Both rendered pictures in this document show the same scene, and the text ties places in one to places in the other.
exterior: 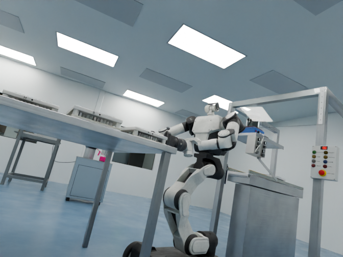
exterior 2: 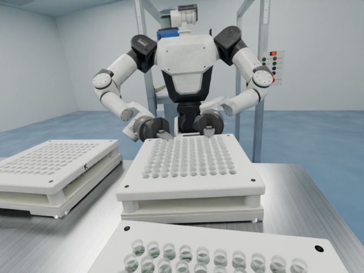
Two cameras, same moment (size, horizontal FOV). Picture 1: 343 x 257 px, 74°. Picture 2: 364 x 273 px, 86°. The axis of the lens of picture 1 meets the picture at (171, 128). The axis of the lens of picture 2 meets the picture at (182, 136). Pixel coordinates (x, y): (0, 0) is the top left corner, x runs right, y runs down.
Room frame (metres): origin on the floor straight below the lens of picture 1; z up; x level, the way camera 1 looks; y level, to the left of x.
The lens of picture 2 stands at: (1.15, 0.47, 1.12)
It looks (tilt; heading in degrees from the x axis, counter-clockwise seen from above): 19 degrees down; 314
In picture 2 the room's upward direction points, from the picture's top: 5 degrees counter-clockwise
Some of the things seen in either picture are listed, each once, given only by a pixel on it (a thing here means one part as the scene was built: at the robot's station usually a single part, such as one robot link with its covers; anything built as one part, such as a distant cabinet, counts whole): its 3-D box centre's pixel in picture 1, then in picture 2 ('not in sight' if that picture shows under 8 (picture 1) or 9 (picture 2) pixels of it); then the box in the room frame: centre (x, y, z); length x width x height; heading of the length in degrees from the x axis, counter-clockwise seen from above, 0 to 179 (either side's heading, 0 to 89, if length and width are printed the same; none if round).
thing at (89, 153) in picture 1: (94, 149); not in sight; (4.43, 1.38, 0.95); 0.49 x 0.36 x 0.38; 112
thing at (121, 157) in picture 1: (136, 148); not in sight; (7.30, 0.97, 1.43); 1.38 x 0.01 x 1.16; 112
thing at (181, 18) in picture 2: (211, 109); (182, 20); (1.82, -0.30, 1.33); 0.10 x 0.07 x 0.09; 40
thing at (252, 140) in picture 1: (255, 146); not in sight; (2.43, -0.95, 1.23); 0.22 x 0.11 x 0.20; 126
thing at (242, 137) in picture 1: (255, 141); not in sight; (2.66, -1.03, 1.34); 0.62 x 0.38 x 0.04; 126
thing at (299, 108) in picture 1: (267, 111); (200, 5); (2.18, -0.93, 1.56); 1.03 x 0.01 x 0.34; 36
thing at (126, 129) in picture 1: (141, 133); (189, 159); (1.41, 0.18, 0.93); 0.25 x 0.24 x 0.02; 40
